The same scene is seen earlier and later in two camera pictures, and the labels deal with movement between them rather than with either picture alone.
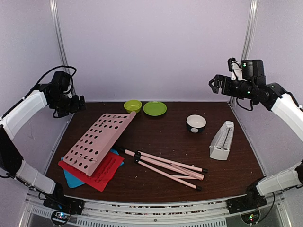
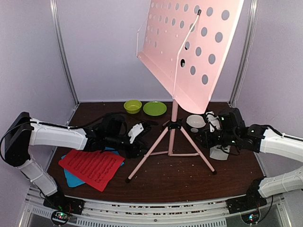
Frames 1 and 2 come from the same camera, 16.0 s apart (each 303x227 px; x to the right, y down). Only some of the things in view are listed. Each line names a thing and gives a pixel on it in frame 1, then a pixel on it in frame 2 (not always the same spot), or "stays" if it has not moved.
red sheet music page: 100,178 stays
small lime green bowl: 133,105 stays
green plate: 154,108 stays
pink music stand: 95,145 → 184,44
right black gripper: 218,78 → 206,142
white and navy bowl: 196,123 stays
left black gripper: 75,107 → 133,152
